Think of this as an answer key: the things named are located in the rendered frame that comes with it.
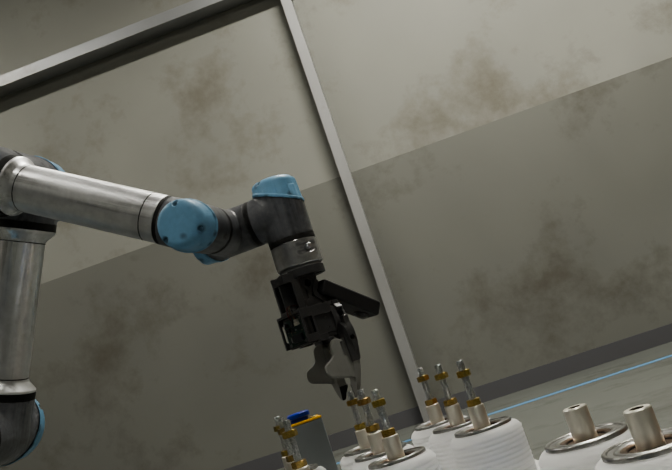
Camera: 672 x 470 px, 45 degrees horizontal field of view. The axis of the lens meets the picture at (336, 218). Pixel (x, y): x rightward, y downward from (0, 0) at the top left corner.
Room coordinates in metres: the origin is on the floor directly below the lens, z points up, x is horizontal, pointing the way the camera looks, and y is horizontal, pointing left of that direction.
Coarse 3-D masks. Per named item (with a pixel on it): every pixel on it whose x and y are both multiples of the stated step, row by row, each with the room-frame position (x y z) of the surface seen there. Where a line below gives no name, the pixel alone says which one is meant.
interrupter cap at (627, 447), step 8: (664, 432) 0.66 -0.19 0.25; (624, 440) 0.68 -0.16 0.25; (632, 440) 0.67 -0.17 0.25; (608, 448) 0.67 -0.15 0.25; (616, 448) 0.67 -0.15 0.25; (624, 448) 0.66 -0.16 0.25; (632, 448) 0.66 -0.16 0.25; (656, 448) 0.62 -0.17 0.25; (664, 448) 0.61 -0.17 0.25; (608, 456) 0.65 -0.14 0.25; (616, 456) 0.64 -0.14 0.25; (624, 456) 0.62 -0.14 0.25; (632, 456) 0.61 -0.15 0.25; (640, 456) 0.61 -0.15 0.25; (648, 456) 0.61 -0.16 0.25; (656, 456) 0.61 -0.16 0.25
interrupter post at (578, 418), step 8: (568, 408) 0.76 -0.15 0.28; (576, 408) 0.75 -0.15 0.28; (584, 408) 0.75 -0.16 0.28; (568, 416) 0.75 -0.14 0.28; (576, 416) 0.75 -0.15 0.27; (584, 416) 0.75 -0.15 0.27; (568, 424) 0.76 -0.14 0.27; (576, 424) 0.75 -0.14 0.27; (584, 424) 0.75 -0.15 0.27; (592, 424) 0.75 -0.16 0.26; (576, 432) 0.75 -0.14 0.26; (584, 432) 0.75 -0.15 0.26; (592, 432) 0.75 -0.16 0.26; (576, 440) 0.75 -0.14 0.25; (584, 440) 0.75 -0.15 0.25
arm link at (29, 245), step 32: (32, 160) 1.30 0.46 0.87; (0, 224) 1.31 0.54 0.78; (32, 224) 1.32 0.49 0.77; (0, 256) 1.33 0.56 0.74; (32, 256) 1.35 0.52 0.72; (0, 288) 1.33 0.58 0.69; (32, 288) 1.36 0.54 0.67; (0, 320) 1.34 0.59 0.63; (32, 320) 1.38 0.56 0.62; (0, 352) 1.34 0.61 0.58; (0, 384) 1.35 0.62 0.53; (32, 384) 1.41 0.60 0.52; (0, 416) 1.34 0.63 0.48; (32, 416) 1.41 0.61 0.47; (0, 448) 1.33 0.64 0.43; (32, 448) 1.43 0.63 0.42
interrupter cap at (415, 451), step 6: (408, 450) 1.07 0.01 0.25; (414, 450) 1.05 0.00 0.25; (420, 450) 1.03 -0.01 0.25; (408, 456) 1.01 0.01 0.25; (414, 456) 1.02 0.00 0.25; (372, 462) 1.06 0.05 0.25; (378, 462) 1.05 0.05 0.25; (384, 462) 1.05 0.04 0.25; (390, 462) 1.01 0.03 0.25; (396, 462) 1.01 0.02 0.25; (372, 468) 1.03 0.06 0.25; (378, 468) 1.02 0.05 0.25
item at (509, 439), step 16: (496, 432) 1.02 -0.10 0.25; (512, 432) 1.03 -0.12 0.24; (464, 448) 1.03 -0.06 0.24; (480, 448) 1.02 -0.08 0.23; (496, 448) 1.02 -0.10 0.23; (512, 448) 1.03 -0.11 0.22; (528, 448) 1.05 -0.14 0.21; (464, 464) 1.04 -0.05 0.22; (480, 464) 1.03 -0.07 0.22; (496, 464) 1.02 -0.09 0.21; (512, 464) 1.02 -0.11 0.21; (528, 464) 1.04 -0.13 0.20
